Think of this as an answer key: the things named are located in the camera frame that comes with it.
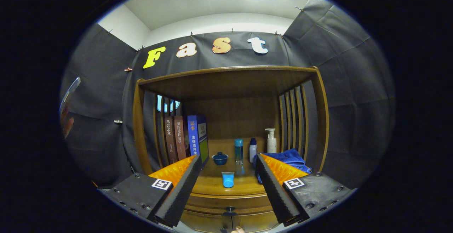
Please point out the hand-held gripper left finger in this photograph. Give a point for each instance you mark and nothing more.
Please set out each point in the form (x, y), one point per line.
(182, 192)

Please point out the wooden drawer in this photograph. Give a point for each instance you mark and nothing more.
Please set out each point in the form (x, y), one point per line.
(247, 203)

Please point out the white pump bottle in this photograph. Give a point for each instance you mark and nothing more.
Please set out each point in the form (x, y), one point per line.
(271, 144)

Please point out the wooden countertop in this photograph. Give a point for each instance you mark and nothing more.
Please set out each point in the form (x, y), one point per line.
(212, 185)

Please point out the blue book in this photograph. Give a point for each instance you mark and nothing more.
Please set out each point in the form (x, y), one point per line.
(193, 135)

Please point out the clear bottle with teal cap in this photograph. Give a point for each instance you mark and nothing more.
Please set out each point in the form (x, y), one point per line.
(239, 151)

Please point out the blue cosmetic tube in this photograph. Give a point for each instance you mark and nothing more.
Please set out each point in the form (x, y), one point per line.
(228, 180)

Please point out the blue folded towel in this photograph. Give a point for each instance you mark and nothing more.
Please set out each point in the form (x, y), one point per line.
(288, 157)

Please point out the smartphone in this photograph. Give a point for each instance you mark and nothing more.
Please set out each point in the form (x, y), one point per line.
(70, 91)

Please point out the blue lidded teacup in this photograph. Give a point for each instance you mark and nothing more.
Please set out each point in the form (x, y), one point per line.
(220, 159)

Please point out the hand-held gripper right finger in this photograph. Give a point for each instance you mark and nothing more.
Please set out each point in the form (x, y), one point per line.
(277, 197)

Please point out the dark brown book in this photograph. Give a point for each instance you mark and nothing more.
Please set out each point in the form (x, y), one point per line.
(170, 141)

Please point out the wooden cabinet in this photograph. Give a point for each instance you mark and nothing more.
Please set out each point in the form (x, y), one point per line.
(233, 119)

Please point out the reddish brown book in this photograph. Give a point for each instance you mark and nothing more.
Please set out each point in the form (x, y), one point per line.
(180, 137)

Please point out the white bottle with blue cap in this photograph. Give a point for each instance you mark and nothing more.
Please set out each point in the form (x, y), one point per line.
(252, 151)

